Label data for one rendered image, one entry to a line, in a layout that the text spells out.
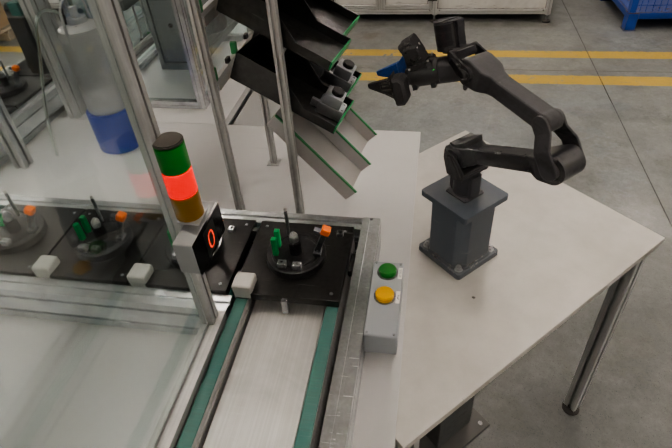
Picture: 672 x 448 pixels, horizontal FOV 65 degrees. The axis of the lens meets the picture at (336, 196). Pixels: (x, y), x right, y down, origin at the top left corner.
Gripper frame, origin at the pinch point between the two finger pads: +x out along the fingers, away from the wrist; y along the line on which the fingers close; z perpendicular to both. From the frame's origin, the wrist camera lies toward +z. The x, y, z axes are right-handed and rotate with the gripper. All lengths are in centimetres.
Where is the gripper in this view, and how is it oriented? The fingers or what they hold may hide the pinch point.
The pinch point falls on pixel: (386, 77)
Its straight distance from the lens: 120.8
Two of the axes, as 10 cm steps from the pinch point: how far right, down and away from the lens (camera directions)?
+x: -9.0, 0.3, 4.4
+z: -2.9, -8.1, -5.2
